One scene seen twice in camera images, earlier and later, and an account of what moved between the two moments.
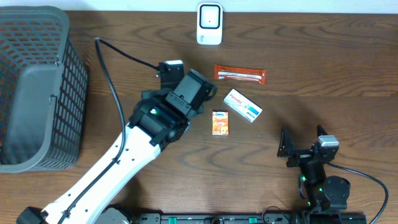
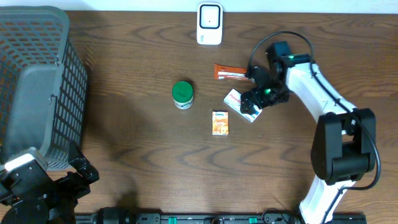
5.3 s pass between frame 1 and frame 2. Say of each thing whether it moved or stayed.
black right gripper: moved
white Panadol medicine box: stayed
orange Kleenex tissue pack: stayed
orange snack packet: stayed
